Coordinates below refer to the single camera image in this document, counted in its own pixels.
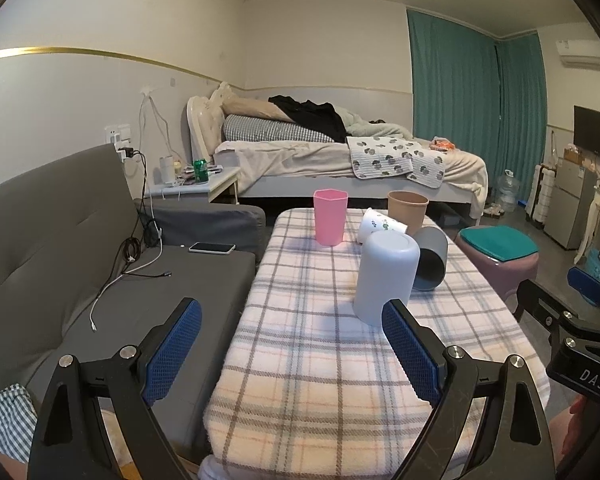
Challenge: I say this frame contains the silver fridge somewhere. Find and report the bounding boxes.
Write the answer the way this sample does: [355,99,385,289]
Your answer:
[544,156,599,251]

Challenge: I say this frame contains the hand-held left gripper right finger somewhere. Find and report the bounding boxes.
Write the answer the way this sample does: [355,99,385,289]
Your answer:
[381,299,553,480]

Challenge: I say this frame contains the bed with beige sheet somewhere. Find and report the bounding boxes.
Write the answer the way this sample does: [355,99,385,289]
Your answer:
[186,82,489,226]

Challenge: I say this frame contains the white bedside table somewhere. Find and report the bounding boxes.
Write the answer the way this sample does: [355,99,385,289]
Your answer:
[145,165,242,206]

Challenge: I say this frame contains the pink plastic cup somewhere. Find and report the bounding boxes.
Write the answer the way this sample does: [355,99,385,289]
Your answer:
[313,189,349,247]

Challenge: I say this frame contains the teal seat cushion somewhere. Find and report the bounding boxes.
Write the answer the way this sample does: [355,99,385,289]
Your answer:
[460,225,539,262]

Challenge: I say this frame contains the wide teal curtain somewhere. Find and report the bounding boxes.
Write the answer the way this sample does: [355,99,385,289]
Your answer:
[406,8,499,173]

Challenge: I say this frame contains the clear water jug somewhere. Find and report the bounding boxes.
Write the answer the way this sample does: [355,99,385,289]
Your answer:
[494,170,522,214]

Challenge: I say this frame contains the white wall socket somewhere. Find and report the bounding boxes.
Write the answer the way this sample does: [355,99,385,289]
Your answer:
[103,124,132,144]

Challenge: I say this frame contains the pale green quilt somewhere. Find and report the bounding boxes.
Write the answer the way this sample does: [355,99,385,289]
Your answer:
[337,107,414,139]

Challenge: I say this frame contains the plaid table cloth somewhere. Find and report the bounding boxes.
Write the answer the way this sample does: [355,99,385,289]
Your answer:
[202,206,551,468]

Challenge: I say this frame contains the white water filter unit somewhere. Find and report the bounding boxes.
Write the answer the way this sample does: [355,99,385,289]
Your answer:
[526,164,557,224]

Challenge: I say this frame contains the dark grey plastic cup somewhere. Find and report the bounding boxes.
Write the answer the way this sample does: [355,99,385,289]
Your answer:
[411,226,449,292]

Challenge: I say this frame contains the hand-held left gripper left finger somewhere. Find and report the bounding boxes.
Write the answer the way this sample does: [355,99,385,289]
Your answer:
[27,297,203,480]

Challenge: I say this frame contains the black television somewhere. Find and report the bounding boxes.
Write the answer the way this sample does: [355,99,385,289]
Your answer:
[573,105,600,167]

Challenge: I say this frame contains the checked pillow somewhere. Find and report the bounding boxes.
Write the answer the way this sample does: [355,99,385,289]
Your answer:
[223,114,334,144]

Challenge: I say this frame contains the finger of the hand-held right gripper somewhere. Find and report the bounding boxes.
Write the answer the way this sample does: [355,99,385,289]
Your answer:
[566,266,600,307]
[511,279,579,347]

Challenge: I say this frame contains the white air conditioner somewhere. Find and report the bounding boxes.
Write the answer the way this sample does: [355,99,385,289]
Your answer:
[555,39,600,69]

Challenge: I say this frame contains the narrow teal curtain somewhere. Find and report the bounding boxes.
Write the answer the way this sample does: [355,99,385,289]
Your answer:
[495,31,549,212]

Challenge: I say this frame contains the brown plastic cup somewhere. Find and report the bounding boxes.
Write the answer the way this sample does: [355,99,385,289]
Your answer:
[387,190,429,238]

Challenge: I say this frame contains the person's right hand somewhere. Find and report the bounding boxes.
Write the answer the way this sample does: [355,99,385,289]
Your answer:
[551,395,587,467]

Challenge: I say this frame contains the white smartphone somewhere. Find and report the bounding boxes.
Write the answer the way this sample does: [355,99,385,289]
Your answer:
[188,241,236,255]

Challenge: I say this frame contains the grey sofa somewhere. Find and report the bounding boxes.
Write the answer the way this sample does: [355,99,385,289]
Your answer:
[0,144,267,466]

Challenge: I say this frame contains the white leaf-print cup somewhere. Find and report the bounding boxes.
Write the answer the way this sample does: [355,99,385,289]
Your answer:
[357,208,410,246]

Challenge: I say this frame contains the white charging cable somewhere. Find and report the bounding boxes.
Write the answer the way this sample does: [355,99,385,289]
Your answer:
[90,246,164,333]

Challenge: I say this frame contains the leaf-patterned white blanket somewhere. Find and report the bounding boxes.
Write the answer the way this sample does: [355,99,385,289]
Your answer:
[346,135,449,190]

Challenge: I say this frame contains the beige pillow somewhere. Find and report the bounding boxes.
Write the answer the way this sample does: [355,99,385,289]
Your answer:
[222,97,294,124]

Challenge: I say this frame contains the mauve plastic stool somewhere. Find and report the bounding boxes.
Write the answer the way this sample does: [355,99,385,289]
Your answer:
[454,226,540,312]

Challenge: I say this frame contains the black clothing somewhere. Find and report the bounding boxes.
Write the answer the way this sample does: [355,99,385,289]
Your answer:
[268,94,349,144]

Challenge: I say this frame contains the black charging cable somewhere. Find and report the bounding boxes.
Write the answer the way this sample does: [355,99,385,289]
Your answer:
[112,150,173,279]

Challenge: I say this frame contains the person's striped shorts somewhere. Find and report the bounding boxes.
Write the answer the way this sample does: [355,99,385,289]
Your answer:
[0,383,37,457]

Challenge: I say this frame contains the white hanging wall cables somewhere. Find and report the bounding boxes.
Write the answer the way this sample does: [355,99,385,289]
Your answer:
[138,86,175,196]

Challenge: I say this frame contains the pale blue plastic cup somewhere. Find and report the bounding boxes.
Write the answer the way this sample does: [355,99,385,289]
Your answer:
[352,230,421,327]

